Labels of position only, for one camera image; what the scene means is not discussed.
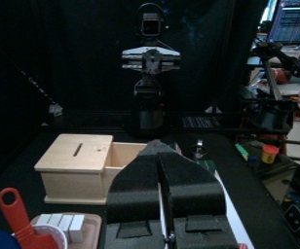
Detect yellow tub with red lid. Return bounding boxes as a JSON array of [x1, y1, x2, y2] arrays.
[[261, 144, 280, 164]]

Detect red plastic handle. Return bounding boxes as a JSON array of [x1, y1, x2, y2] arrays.
[[0, 187, 59, 249]]

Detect diagonal bracing cord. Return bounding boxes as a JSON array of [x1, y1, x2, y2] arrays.
[[15, 66, 59, 106]]

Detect small metal clamp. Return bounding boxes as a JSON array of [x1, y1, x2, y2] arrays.
[[187, 138, 209, 160]]

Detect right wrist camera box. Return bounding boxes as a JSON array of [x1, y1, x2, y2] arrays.
[[138, 11, 165, 38]]

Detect computer monitor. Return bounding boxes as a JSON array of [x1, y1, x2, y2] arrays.
[[268, 0, 300, 46]]

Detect small wooden tray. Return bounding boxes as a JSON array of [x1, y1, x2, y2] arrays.
[[28, 211, 103, 249]]

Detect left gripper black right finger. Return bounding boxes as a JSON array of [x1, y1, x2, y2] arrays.
[[158, 139, 239, 249]]

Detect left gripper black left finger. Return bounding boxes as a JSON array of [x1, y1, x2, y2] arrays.
[[105, 139, 167, 249]]

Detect wooden box with slot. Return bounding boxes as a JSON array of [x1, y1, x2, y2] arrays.
[[32, 133, 115, 206]]

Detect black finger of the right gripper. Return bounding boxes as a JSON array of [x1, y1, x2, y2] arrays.
[[151, 48, 163, 76], [141, 48, 153, 76]]

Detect white cord anchor bracket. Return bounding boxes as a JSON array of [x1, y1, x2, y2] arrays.
[[203, 105, 222, 115], [47, 102, 66, 118]]

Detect black equipment box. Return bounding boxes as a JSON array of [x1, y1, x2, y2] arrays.
[[281, 194, 300, 243]]

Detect green toy block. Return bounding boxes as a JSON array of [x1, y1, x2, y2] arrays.
[[233, 143, 250, 160]]

